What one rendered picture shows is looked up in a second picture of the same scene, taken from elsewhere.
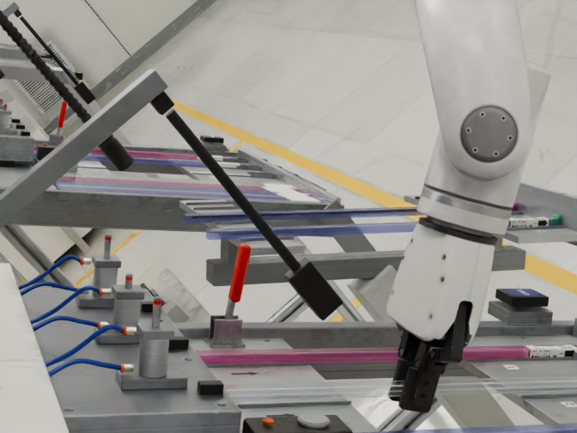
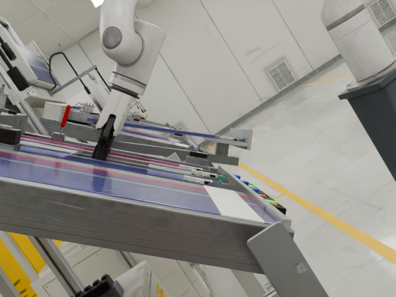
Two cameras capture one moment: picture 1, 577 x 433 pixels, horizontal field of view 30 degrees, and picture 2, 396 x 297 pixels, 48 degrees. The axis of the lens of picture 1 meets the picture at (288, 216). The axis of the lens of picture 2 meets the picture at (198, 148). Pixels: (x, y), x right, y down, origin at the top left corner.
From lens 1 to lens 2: 0.63 m
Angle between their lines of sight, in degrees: 16
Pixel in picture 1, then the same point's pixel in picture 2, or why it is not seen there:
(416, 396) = (96, 155)
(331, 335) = not seen: hidden behind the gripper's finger
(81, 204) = (91, 132)
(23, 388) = not seen: outside the picture
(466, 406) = not seen: hidden behind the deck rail
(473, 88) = (108, 20)
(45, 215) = (76, 134)
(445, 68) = (102, 13)
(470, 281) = (115, 106)
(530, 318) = (197, 161)
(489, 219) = (127, 83)
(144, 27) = (218, 125)
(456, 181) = (116, 67)
